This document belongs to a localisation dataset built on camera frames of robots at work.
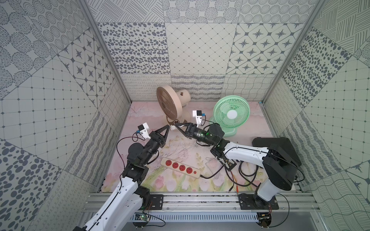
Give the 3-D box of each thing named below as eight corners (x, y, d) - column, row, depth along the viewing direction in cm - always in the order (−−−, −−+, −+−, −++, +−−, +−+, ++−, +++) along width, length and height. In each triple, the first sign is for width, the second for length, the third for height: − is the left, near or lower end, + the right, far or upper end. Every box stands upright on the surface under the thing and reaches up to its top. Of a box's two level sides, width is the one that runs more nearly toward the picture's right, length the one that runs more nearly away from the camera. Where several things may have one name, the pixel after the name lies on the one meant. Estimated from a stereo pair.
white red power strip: (159, 167, 88) (158, 165, 85) (163, 158, 92) (162, 156, 89) (199, 179, 83) (199, 178, 81) (201, 169, 87) (202, 167, 85)
